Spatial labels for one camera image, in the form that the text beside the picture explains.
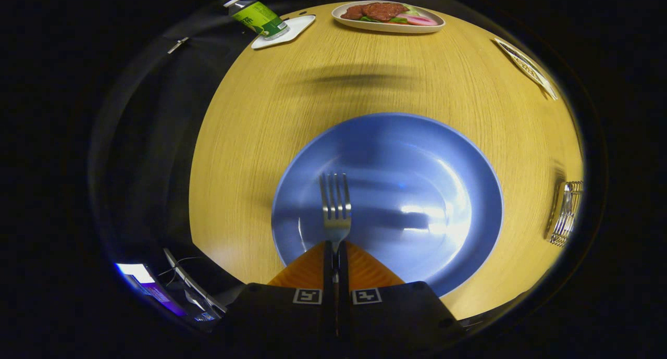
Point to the white divided dish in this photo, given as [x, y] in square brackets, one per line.
[526, 67]

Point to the silver metal clip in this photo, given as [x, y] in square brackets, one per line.
[177, 45]

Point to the brown meat steak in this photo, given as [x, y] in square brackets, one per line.
[380, 11]

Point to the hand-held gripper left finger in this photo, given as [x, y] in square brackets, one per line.
[328, 275]

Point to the beige food plate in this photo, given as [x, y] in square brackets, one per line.
[385, 28]

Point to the pink ham slice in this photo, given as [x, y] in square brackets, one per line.
[419, 20]

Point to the white coaster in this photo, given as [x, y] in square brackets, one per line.
[297, 28]

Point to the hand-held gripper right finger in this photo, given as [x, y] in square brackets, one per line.
[345, 275]

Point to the lit computer monitor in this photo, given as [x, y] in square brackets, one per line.
[138, 273]

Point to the blue plate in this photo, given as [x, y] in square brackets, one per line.
[396, 156]

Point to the green label drink bottle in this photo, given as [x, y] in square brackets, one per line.
[258, 17]

